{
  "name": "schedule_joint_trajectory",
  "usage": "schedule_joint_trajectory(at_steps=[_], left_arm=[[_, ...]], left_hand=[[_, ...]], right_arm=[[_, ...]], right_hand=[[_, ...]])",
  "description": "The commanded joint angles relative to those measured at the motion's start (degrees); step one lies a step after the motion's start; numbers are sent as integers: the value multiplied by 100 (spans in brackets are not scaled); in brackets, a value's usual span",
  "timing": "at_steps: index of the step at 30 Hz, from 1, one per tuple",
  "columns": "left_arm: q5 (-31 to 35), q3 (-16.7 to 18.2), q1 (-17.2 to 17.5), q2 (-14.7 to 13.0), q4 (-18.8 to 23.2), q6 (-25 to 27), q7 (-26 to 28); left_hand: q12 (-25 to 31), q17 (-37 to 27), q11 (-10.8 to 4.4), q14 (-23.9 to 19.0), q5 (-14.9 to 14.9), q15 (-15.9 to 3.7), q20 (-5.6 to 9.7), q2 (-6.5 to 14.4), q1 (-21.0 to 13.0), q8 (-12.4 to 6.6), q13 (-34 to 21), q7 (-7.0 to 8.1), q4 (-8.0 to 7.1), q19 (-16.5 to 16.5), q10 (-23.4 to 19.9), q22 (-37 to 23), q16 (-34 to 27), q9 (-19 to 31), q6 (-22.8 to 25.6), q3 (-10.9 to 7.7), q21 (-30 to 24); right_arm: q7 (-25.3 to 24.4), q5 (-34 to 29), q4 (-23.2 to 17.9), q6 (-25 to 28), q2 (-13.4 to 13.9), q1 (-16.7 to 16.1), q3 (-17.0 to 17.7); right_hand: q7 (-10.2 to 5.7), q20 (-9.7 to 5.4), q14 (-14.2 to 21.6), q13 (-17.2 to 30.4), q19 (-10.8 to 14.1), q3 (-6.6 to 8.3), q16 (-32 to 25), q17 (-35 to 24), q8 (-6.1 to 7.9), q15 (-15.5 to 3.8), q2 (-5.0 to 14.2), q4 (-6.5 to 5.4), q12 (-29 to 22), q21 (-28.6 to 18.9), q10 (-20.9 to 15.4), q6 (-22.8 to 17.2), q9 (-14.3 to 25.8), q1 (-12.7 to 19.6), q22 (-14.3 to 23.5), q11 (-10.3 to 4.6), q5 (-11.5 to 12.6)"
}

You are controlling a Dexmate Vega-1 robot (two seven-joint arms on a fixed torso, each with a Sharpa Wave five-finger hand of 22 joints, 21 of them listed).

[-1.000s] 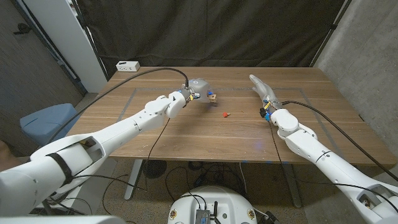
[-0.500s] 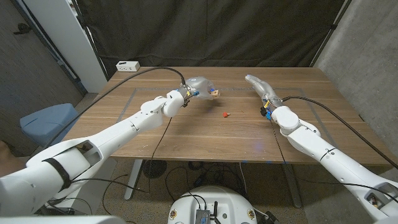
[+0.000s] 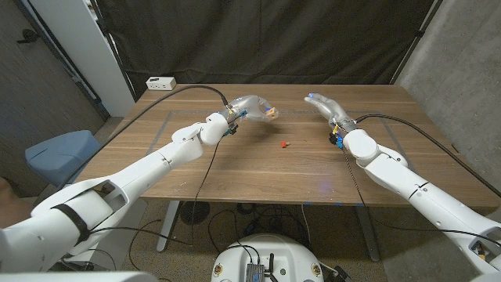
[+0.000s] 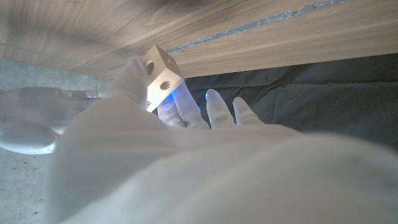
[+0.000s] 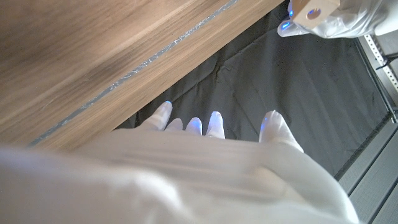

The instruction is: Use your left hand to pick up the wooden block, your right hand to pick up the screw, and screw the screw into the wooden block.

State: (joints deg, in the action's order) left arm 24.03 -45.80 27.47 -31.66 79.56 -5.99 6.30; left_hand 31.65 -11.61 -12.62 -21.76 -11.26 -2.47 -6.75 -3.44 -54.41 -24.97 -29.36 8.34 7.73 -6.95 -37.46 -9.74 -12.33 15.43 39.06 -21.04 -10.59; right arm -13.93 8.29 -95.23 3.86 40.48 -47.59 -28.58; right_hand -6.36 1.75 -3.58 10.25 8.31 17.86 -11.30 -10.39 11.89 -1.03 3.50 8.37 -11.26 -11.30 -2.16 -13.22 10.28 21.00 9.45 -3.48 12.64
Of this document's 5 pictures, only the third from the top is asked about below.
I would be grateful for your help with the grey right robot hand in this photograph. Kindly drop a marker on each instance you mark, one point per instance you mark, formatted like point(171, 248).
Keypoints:
point(332, 111)

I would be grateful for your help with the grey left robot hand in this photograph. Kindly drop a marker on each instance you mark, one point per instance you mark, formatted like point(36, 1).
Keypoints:
point(246, 107)

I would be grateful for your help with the wooden block with holes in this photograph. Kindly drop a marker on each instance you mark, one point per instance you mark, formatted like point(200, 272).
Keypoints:
point(272, 114)

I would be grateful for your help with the red-headed wooden screw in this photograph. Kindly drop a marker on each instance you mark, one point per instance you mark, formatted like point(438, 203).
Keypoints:
point(283, 144)

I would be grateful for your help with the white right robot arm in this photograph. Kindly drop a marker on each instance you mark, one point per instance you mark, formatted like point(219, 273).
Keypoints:
point(411, 180)

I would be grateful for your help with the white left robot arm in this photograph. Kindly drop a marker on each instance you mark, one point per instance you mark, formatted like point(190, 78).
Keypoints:
point(117, 184)

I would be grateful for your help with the black backdrop curtain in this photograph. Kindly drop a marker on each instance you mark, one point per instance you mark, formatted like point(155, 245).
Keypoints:
point(258, 39)

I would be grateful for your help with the white power strip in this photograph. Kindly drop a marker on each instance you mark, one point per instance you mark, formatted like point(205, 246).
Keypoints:
point(160, 83)

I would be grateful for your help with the black backdrop stand pole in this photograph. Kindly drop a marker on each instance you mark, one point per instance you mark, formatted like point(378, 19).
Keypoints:
point(114, 51)
point(418, 39)

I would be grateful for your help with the black round floor fan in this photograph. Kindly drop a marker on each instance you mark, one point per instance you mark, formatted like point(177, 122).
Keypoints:
point(195, 212)

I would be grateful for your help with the grey table leg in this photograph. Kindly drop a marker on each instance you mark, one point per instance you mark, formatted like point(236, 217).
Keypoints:
point(368, 235)

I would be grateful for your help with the white table leg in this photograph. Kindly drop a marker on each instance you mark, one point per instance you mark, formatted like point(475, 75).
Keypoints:
point(168, 227)

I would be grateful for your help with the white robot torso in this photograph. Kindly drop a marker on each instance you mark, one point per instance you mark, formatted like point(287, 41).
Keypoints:
point(274, 250)

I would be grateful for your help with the grey finned module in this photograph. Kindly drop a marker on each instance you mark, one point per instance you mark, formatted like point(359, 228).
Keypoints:
point(254, 273)

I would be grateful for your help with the blue stool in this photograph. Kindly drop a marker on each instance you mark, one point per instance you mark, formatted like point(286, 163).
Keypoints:
point(58, 156)

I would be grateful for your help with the person's bare leg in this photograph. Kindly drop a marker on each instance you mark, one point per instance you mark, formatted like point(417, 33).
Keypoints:
point(13, 203)

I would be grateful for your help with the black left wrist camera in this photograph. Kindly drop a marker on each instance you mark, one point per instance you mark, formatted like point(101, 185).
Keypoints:
point(231, 128)

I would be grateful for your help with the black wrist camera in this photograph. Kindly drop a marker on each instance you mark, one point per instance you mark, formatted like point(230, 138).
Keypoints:
point(336, 138)
point(231, 128)

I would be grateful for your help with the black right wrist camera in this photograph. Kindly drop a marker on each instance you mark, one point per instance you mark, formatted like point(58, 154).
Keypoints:
point(336, 138)

